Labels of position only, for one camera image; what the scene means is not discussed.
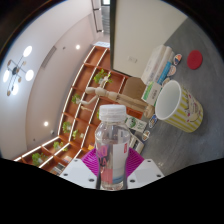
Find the tall green white carton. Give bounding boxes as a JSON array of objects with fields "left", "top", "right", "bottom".
[{"left": 124, "top": 116, "right": 148, "bottom": 133}]

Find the grey curtain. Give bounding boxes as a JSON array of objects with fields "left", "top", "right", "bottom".
[{"left": 100, "top": 3, "right": 112, "bottom": 34}]

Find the ceiling air vent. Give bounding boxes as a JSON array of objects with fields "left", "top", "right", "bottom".
[{"left": 40, "top": 45, "right": 58, "bottom": 69}]

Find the stack of white boxes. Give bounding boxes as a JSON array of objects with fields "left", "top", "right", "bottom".
[{"left": 140, "top": 44, "right": 174, "bottom": 86}]

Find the flat round red coaster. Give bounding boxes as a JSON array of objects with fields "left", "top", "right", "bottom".
[{"left": 186, "top": 49, "right": 204, "bottom": 70}]

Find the tan chair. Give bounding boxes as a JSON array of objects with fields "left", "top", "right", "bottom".
[{"left": 121, "top": 76, "right": 148, "bottom": 101}]

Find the black ceiling track rail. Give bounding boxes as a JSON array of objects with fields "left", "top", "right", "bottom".
[{"left": 91, "top": 0, "right": 104, "bottom": 33}]

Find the green white cardboard box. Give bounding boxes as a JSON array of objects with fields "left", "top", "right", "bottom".
[{"left": 141, "top": 81, "right": 163, "bottom": 107}]

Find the yellow striped white mug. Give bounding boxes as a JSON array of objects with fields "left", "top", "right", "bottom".
[{"left": 154, "top": 79, "right": 204, "bottom": 134}]

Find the clear plastic water bottle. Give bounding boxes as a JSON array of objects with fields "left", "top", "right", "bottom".
[{"left": 94, "top": 104, "right": 131, "bottom": 192}]

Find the orange wooden shelf unit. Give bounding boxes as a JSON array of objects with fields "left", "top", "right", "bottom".
[{"left": 13, "top": 45, "right": 148, "bottom": 176}]

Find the round bulb ceiling lamp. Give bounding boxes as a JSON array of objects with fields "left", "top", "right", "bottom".
[{"left": 2, "top": 45, "right": 35, "bottom": 98}]

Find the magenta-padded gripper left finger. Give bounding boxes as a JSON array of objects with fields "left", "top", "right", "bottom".
[{"left": 59, "top": 148, "right": 101, "bottom": 190}]

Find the wooden artist mannequin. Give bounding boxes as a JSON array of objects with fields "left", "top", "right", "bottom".
[{"left": 80, "top": 77, "right": 155, "bottom": 119}]

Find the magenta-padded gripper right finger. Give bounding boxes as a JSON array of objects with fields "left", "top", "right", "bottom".
[{"left": 127, "top": 147, "right": 165, "bottom": 190}]

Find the white wall poster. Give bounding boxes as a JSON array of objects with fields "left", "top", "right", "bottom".
[{"left": 93, "top": 41, "right": 110, "bottom": 49}]

